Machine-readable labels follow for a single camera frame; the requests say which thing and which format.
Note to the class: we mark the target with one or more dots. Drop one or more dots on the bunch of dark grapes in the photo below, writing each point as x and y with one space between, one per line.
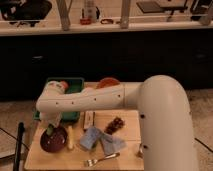
114 125

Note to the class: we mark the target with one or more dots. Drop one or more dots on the dark purple bowl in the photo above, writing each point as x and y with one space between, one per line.
55 142

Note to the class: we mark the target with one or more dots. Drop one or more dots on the green pepper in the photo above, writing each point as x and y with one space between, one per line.
50 130

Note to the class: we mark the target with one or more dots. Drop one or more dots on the wooden cutting board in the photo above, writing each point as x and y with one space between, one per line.
73 160

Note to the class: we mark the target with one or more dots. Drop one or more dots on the black pole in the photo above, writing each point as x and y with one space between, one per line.
18 147

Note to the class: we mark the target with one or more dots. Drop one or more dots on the pale yellow corn cob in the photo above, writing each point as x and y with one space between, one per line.
70 138

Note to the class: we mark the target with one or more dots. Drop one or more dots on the silver fork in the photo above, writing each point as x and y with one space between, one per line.
92 162

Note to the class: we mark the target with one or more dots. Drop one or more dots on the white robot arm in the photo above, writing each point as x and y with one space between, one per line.
164 110

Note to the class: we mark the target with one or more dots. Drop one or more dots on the small wooden block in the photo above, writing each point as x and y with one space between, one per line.
88 119

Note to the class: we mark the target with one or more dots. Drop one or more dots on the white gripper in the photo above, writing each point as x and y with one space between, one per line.
50 119

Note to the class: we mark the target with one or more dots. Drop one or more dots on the blue cloth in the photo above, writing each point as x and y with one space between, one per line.
110 144

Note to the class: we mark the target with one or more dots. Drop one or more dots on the red and white object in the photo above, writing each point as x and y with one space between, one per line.
62 85

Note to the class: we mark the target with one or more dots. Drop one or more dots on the green plastic tray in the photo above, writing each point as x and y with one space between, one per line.
75 87

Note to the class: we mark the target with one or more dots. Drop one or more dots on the orange plate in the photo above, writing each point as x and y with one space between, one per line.
107 82

